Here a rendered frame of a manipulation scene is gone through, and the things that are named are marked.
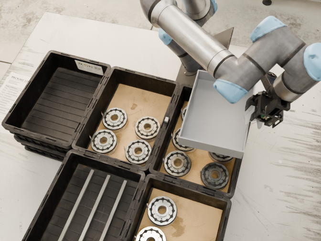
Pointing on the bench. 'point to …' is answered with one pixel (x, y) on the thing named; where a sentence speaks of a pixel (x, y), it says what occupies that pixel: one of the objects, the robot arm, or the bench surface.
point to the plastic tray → (214, 120)
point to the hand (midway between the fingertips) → (249, 116)
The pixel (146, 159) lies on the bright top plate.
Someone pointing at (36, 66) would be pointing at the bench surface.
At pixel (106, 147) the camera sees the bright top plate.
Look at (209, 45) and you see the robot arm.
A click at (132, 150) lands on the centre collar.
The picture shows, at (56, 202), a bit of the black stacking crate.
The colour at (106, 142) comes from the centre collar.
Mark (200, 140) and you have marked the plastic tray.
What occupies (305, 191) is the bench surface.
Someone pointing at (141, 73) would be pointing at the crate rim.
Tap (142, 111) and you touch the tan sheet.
